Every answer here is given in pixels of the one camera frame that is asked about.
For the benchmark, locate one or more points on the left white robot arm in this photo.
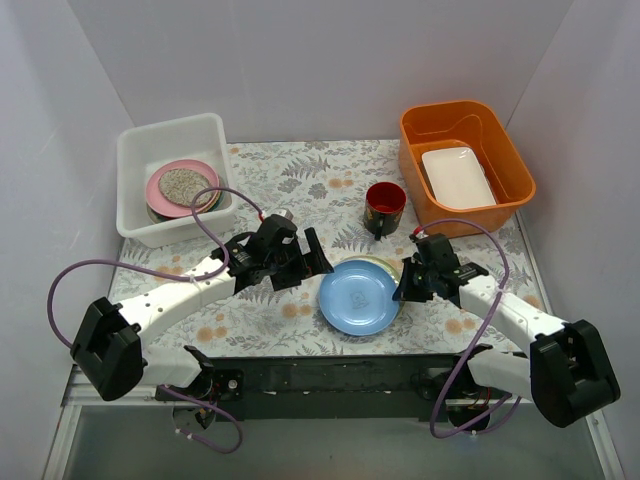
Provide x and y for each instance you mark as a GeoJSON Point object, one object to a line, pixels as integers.
{"type": "Point", "coordinates": [115, 345]}

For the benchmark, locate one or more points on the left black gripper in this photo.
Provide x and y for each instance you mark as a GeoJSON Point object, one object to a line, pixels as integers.
{"type": "Point", "coordinates": [298, 262]}

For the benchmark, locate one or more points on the red black cup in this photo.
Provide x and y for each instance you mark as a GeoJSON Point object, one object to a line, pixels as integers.
{"type": "Point", "coordinates": [384, 206]}

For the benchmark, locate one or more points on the orange plastic bin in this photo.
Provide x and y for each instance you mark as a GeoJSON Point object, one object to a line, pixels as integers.
{"type": "Point", "coordinates": [463, 123]}

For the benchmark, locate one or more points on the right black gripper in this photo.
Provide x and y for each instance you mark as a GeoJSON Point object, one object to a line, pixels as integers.
{"type": "Point", "coordinates": [412, 282]}

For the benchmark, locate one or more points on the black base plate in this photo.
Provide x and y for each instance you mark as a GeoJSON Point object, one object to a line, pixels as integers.
{"type": "Point", "coordinates": [359, 387]}

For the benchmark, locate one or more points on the white rectangular plate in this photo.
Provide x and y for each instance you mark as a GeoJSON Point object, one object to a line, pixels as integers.
{"type": "Point", "coordinates": [457, 179]}

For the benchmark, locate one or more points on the pink round plate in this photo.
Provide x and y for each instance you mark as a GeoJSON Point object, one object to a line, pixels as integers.
{"type": "Point", "coordinates": [209, 172]}

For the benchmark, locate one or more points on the white translucent plastic bin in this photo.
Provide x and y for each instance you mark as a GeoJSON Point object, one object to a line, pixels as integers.
{"type": "Point", "coordinates": [143, 150]}

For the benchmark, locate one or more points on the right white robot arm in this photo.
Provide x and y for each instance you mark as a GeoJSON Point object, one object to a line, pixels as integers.
{"type": "Point", "coordinates": [564, 368]}

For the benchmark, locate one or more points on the small cream patterned plate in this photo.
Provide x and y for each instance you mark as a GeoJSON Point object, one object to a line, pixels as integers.
{"type": "Point", "coordinates": [179, 186]}

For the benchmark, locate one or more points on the blue round plate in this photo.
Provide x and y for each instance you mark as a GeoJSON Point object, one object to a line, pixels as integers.
{"type": "Point", "coordinates": [356, 298]}

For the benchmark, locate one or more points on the floral table mat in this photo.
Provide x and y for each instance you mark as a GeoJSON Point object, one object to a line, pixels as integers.
{"type": "Point", "coordinates": [324, 185]}

